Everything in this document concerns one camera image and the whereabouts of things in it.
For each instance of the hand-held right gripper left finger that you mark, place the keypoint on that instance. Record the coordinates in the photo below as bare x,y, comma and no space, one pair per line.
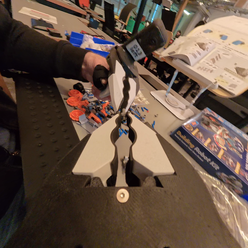
96,153

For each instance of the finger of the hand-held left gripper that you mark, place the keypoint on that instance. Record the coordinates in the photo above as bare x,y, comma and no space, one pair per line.
115,85
132,90

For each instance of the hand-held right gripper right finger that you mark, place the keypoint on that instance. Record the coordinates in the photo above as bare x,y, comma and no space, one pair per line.
149,153

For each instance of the small clear white-label parts bag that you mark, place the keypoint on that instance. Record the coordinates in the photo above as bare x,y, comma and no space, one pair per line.
141,98

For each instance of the grey axle connector piece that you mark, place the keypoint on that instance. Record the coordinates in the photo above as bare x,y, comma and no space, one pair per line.
123,113

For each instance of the small grey building piece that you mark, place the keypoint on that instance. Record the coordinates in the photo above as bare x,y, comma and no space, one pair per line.
124,159

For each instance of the pile of small building parts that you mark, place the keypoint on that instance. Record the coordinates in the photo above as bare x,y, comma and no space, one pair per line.
93,108

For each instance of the person's left forearm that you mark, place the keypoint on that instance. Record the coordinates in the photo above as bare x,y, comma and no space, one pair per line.
38,52

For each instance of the person's left hand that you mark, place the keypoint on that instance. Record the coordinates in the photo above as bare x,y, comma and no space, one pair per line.
88,65

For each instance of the black pole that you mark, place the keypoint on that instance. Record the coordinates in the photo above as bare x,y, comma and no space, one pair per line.
140,15

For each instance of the black wheel rim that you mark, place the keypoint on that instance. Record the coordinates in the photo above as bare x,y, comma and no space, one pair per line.
78,86

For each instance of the white book stand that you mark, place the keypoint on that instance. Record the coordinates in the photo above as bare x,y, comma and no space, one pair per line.
170,100

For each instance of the crinkled clear plastic bag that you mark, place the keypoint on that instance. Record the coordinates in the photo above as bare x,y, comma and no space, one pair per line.
96,45

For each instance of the cluster of orange wheels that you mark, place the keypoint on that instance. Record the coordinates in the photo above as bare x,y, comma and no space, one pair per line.
73,100

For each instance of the black dimpled pad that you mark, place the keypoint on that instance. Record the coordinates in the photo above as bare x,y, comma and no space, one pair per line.
44,126

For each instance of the blue plastic bin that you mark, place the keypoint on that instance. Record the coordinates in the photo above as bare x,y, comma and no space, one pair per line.
77,39

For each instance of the blue robot kit box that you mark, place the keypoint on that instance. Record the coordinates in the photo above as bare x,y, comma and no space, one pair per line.
213,145

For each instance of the open instruction booklet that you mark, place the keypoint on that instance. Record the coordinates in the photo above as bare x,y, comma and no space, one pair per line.
213,48

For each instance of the grey work table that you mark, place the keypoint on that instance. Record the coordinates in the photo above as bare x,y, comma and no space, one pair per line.
67,23

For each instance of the person's legs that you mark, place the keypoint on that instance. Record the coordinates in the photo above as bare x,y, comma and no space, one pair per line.
9,155

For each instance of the dark tool case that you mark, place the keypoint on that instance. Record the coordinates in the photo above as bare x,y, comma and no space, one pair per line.
43,25

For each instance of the large clear parts bag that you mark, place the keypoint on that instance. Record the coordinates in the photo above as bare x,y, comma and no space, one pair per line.
232,203

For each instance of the white paper sheet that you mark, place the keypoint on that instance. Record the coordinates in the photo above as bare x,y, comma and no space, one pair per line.
38,14

